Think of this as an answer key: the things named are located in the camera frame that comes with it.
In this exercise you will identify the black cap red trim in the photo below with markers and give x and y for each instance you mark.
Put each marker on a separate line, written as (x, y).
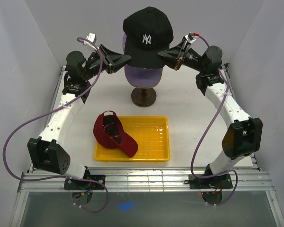
(148, 32)

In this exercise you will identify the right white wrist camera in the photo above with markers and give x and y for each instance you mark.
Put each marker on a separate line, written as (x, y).
(191, 37)

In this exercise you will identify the yellow plastic tray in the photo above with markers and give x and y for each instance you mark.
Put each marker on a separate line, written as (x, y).
(150, 132)

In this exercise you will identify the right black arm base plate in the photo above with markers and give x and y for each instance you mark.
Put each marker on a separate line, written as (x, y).
(209, 183)

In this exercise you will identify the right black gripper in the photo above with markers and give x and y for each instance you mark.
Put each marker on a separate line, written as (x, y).
(173, 52)

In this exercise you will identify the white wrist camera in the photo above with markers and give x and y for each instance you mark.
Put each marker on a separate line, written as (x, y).
(92, 38)
(191, 37)

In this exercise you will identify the aluminium frame rail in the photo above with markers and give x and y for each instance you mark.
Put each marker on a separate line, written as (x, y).
(188, 113)

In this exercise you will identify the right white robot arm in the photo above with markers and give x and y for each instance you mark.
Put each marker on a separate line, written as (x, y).
(244, 132)

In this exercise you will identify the dark wooden mannequin stand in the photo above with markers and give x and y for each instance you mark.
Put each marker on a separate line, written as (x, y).
(143, 97)

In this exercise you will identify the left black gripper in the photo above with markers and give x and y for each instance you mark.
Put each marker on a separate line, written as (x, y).
(112, 60)

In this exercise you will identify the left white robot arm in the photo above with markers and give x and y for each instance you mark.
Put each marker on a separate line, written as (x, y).
(46, 151)

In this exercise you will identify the purple LA cap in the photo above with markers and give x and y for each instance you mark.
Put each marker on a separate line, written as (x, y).
(143, 77)

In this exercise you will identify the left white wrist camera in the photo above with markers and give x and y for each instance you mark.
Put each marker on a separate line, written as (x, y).
(92, 38)

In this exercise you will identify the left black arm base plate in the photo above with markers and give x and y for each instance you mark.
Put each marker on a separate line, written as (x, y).
(71, 184)

